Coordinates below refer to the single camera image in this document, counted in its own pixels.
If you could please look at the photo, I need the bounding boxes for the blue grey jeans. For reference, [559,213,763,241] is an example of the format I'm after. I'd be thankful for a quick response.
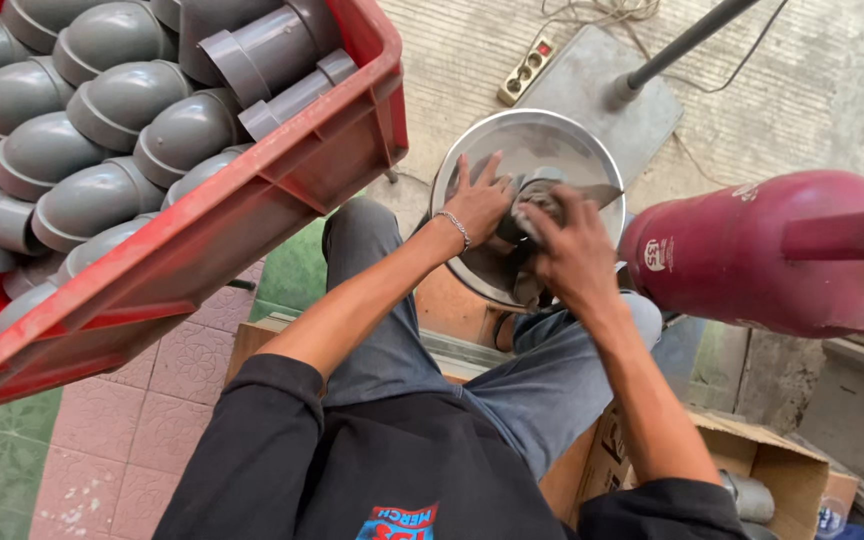
[321,197,664,483]

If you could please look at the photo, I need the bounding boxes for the white tangled cable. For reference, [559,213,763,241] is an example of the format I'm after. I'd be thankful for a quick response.
[539,0,663,42]

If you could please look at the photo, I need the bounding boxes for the silver chain bracelet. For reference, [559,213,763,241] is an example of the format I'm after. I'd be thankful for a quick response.
[433,210,473,255]

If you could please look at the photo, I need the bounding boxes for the person's right hand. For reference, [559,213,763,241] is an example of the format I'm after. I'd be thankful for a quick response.
[514,185,623,309]

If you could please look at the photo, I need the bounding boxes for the grey metal stand base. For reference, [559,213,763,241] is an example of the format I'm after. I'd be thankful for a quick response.
[513,24,685,190]

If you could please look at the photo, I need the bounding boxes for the grey pipe piece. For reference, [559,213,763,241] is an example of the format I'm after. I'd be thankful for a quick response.
[719,469,777,525]

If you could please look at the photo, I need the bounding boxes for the grey stand pole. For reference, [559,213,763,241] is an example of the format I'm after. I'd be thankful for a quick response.
[610,0,762,105]

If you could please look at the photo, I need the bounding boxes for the person's left hand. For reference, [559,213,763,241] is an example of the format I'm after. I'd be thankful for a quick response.
[441,150,517,253]

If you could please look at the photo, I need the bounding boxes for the maroon gas cylinder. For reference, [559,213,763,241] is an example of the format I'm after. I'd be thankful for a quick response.
[617,169,864,341]

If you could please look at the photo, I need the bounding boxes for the thin black cable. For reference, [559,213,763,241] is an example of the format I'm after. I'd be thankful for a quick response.
[660,0,792,96]

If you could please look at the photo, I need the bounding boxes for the red plastic crate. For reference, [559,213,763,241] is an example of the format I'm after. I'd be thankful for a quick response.
[0,0,410,420]

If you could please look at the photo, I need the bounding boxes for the dark sandal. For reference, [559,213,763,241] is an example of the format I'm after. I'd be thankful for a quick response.
[492,310,517,354]

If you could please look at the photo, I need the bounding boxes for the heap of grey pipe elbows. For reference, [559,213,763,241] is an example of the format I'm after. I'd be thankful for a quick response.
[0,0,360,340]

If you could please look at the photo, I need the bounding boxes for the brown cardboard box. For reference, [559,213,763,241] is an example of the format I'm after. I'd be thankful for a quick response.
[573,403,861,540]

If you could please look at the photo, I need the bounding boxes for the clear plastic cup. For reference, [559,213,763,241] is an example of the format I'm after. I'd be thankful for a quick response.
[814,495,850,538]

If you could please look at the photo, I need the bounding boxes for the black printed shirt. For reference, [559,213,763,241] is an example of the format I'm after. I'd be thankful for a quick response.
[152,352,750,540]

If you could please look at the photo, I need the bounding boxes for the round steel basin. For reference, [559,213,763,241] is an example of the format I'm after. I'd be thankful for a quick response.
[429,108,627,313]

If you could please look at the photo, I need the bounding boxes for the beige power strip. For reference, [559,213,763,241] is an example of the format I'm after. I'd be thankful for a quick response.
[496,35,558,108]

